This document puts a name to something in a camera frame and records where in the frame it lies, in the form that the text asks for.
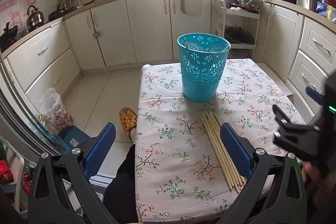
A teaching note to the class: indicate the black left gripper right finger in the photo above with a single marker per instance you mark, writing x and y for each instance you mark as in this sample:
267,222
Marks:
274,191

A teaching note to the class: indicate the floral tablecloth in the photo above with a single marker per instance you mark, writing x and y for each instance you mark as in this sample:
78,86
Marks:
177,175

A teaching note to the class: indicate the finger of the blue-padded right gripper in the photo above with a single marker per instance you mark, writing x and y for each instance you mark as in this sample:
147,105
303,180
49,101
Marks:
314,95

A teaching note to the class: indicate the cream cabinet drawers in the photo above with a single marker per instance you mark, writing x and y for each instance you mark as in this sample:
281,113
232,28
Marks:
298,47
41,60

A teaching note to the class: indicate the person's right hand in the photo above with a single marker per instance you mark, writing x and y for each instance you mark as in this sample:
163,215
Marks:
317,187

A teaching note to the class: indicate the white hanging bin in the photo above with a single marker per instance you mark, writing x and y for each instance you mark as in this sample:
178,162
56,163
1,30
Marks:
192,7

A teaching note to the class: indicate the yellow patterned slipper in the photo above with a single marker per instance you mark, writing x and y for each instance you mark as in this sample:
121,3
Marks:
128,119

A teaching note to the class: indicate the dark blue box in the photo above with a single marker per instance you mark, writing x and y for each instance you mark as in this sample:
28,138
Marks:
73,137

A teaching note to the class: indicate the cream back cabinet doors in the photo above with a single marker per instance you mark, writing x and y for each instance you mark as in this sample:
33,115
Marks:
124,32

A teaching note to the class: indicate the white folding rack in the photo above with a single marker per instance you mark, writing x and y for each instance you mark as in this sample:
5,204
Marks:
13,190

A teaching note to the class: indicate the wooden chopstick bundle rightmost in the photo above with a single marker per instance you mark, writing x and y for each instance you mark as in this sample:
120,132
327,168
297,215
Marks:
218,118

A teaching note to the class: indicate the teal perforated plastic basket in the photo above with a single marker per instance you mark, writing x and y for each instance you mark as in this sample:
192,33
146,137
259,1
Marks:
202,67

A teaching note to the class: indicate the white shelf rack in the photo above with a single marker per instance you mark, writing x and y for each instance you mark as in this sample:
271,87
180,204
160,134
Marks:
238,26

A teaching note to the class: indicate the steel kettle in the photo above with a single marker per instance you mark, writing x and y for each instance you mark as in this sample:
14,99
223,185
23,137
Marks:
35,18

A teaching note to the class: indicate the black wok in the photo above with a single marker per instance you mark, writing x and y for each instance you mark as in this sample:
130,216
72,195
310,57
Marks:
8,38

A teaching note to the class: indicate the cream left cabinet drawers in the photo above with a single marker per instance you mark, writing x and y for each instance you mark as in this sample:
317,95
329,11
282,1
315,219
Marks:
41,60

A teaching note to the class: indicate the cream right cabinet drawers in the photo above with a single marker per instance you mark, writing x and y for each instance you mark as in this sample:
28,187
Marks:
298,47

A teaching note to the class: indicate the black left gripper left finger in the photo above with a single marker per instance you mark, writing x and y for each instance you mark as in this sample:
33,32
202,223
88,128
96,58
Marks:
61,191

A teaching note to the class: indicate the black trouser leg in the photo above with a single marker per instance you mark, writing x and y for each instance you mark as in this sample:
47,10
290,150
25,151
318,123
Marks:
119,197

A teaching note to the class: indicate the clear floral plastic bag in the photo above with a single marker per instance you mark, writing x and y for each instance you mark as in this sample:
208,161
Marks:
53,112

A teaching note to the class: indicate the wooden chopstick bundle leftmost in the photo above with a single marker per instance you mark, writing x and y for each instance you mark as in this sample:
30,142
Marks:
217,149

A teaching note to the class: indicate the wooden chopstick bundle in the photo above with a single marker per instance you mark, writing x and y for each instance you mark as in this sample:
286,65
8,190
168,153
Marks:
218,118
217,149
213,133
230,172
217,130

